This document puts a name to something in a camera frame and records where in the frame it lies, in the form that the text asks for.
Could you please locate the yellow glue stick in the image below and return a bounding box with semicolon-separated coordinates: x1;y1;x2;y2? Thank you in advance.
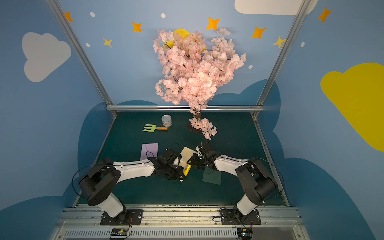
183;164;192;177

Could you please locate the cream yellow envelope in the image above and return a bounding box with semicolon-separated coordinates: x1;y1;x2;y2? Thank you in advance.
180;147;197;171

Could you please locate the dark green envelope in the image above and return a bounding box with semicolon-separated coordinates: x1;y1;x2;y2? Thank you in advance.
202;167;222;185

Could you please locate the purple envelope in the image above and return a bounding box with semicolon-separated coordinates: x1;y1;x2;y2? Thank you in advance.
140;143;159;160

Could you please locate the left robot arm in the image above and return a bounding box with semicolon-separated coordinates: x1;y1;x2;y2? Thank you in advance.
78;149;185;225

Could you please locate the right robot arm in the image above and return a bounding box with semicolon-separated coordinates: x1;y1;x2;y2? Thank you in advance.
187;143;278;216

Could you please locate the green toy garden fork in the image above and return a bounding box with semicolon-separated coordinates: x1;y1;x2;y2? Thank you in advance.
143;124;169;133

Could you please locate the silver tin can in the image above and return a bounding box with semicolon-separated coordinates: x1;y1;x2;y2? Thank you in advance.
161;115;172;127

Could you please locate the left controller board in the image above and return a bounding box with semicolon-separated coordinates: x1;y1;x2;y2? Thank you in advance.
109;228;130;240

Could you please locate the controller board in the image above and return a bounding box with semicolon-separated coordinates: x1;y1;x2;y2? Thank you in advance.
109;228;130;240
237;228;253;240

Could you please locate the right controller board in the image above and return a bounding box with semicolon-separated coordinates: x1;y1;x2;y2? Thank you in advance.
237;228;253;240

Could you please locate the back horizontal aluminium bar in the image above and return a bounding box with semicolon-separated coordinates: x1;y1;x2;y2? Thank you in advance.
106;105;264;112

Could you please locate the pink cherry blossom tree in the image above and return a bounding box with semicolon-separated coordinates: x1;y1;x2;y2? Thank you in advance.
153;30;247;140

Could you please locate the aluminium mounting rail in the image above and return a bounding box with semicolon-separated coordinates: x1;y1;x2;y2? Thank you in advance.
50;205;310;240

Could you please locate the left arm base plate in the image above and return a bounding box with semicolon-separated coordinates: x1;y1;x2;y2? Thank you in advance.
100;209;144;226

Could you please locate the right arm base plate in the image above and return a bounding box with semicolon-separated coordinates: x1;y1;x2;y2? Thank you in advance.
219;208;262;226

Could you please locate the left aluminium frame post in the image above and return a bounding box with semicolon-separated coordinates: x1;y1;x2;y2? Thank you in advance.
46;0;113;106

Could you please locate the aluminium frame post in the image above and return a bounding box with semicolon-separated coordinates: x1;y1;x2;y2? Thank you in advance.
256;0;311;109
46;0;113;106

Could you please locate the right aluminium frame post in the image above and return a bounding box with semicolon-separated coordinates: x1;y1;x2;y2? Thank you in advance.
256;0;311;109

